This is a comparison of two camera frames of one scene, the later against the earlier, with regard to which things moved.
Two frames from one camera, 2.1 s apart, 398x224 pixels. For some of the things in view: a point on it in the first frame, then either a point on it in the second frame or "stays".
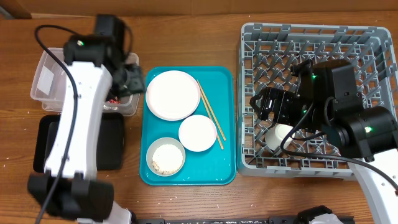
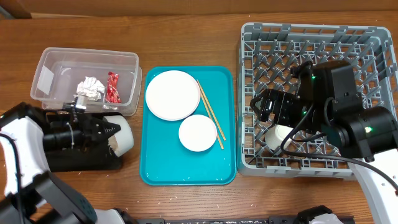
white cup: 274,136 stays
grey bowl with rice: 165,157 to 122,141
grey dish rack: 268,52 stays
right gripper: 283,98 stays
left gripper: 137,84 to 92,137
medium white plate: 198,133 stays
